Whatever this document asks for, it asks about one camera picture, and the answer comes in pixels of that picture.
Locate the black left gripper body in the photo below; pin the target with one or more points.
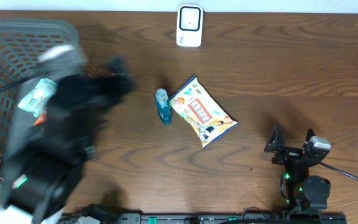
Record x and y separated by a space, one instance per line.
99 93

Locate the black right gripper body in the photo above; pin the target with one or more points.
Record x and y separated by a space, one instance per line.
288 154

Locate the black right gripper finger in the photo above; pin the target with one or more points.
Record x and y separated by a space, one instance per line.
310 134
275 141

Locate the blue liquid bottle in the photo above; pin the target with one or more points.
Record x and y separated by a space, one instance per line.
163 106

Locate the yellow snack bag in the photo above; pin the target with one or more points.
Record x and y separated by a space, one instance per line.
199 109

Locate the red candy bar wrapper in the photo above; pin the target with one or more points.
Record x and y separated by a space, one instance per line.
42 118

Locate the teal wet wipes pack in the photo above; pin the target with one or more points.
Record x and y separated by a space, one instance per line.
35 101

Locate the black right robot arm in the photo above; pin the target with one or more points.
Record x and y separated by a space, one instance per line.
303 192

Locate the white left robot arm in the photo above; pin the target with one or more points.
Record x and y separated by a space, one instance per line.
47 164

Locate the white barcode scanner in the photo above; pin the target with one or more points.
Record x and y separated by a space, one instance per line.
189 25

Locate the grey plastic basket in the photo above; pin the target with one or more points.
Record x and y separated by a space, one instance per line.
22 41

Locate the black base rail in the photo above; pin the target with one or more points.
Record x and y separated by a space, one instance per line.
98 214

